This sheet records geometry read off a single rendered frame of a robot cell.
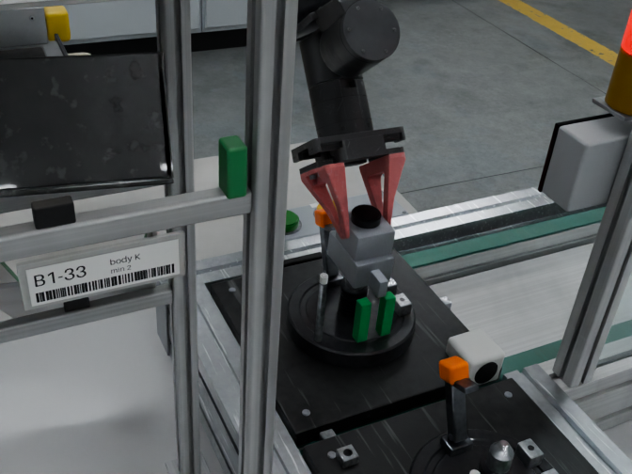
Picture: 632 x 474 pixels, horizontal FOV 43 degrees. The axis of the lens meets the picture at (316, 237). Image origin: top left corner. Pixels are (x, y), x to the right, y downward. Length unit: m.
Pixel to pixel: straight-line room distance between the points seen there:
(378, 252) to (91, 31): 3.19
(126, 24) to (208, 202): 3.49
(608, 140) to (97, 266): 0.47
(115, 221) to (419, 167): 2.79
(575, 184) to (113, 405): 0.55
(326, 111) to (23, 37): 0.69
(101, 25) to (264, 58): 3.50
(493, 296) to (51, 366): 0.55
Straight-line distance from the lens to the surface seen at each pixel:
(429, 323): 0.90
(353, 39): 0.73
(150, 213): 0.43
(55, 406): 0.96
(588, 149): 0.72
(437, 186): 3.07
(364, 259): 0.80
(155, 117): 0.46
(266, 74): 0.41
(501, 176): 3.22
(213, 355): 0.85
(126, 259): 0.44
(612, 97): 0.74
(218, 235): 1.20
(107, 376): 0.98
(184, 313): 0.72
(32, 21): 1.36
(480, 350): 0.85
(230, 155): 0.43
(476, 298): 1.04
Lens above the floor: 1.55
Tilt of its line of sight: 35 degrees down
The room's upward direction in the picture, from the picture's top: 5 degrees clockwise
